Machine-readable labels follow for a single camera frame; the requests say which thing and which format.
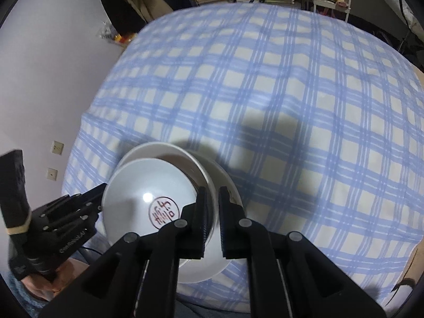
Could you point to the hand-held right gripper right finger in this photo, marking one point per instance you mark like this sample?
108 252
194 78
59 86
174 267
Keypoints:
228 228

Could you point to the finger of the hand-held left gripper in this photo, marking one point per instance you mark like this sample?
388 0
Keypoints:
91 195
13 182

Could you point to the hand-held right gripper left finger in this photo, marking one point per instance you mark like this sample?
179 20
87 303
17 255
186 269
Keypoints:
195 225

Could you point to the red patterned bowl with mark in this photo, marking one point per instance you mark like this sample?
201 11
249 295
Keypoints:
132 192

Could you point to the large plain white bowl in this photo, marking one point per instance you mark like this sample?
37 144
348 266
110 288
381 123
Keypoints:
205 268

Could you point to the person's left hand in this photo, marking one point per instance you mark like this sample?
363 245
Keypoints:
63 281

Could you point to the blue checked tablecloth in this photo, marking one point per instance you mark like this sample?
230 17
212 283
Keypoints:
298 139

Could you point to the pile of snack bags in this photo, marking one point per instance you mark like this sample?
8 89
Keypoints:
116 34

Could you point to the black hanging garment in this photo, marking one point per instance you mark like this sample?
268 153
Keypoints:
122 10

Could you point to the cream recliner chair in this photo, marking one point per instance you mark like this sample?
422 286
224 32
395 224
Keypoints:
404 0

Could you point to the beige wall socket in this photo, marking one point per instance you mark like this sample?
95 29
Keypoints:
51 174
57 147

